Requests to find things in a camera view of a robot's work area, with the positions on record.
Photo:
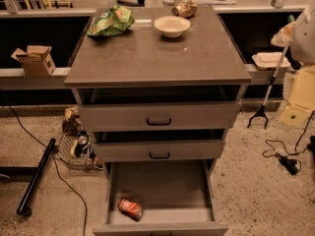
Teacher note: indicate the red coke can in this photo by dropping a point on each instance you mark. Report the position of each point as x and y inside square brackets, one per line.
[132, 209]

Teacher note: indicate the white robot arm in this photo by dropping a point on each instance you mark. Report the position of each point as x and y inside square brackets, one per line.
[299, 36]

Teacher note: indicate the grey top drawer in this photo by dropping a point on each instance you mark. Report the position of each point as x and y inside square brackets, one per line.
[159, 108]

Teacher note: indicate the grey drawer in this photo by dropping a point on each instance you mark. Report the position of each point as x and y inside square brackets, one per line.
[159, 145]
[159, 108]
[176, 196]

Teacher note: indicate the grey drawer cabinet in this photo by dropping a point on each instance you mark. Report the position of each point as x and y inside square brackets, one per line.
[204, 55]

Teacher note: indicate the grey middle drawer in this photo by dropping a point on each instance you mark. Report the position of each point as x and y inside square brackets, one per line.
[159, 145]

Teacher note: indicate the grey bottom drawer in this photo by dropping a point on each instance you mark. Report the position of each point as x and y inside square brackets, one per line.
[176, 196]

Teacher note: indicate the crushed brown can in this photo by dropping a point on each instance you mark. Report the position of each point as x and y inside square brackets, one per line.
[185, 9]

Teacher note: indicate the white bowl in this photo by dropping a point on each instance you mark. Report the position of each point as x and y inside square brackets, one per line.
[172, 26]

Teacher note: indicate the brown paper bag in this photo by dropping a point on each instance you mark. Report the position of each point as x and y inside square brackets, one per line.
[71, 122]

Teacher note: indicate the green chip bag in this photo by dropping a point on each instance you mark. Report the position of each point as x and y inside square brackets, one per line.
[112, 22]

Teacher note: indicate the grabber reacher tool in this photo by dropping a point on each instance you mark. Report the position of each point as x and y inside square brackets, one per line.
[261, 111]

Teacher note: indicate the white takeout tray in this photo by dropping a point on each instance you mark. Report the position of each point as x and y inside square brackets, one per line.
[266, 60]

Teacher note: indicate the small cardboard box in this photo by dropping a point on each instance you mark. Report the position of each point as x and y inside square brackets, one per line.
[36, 60]

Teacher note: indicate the black table leg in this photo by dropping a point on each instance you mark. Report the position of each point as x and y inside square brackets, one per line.
[32, 175]

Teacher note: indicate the wire basket with items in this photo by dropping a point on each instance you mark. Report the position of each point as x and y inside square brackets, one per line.
[77, 153]

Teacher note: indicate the black power adapter with cable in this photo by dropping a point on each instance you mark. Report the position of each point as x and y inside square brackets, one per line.
[289, 161]

